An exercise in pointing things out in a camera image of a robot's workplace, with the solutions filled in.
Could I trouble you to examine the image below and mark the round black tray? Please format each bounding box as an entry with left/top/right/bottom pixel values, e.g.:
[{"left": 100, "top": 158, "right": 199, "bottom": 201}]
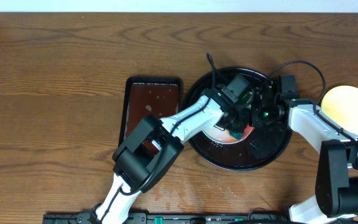
[{"left": 181, "top": 67, "right": 292, "bottom": 171}]

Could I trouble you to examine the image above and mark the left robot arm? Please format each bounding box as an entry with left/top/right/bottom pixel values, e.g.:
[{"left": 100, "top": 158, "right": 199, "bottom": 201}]
[{"left": 93, "top": 87, "right": 255, "bottom": 223}]

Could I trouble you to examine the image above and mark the light green plate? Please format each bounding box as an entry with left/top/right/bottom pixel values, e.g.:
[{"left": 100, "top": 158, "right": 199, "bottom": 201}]
[{"left": 203, "top": 125, "right": 254, "bottom": 144}]

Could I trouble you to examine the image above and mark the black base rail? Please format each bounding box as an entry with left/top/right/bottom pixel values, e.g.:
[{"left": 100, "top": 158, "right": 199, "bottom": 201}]
[{"left": 42, "top": 212, "right": 290, "bottom": 224}]

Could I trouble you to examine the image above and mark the yellow plate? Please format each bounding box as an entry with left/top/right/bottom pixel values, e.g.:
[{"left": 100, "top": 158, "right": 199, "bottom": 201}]
[{"left": 321, "top": 85, "right": 358, "bottom": 135}]

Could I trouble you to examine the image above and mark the green scrub sponge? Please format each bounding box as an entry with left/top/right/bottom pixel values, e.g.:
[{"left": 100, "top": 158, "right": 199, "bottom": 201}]
[{"left": 229, "top": 131, "right": 244, "bottom": 141}]

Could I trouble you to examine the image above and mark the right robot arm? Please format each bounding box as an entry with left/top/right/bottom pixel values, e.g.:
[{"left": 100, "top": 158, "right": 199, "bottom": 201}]
[{"left": 251, "top": 88, "right": 358, "bottom": 223}]

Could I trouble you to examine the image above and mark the rectangular brown black-rimmed tray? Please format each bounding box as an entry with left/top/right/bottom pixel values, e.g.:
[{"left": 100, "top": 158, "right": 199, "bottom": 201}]
[{"left": 119, "top": 76, "right": 183, "bottom": 144}]

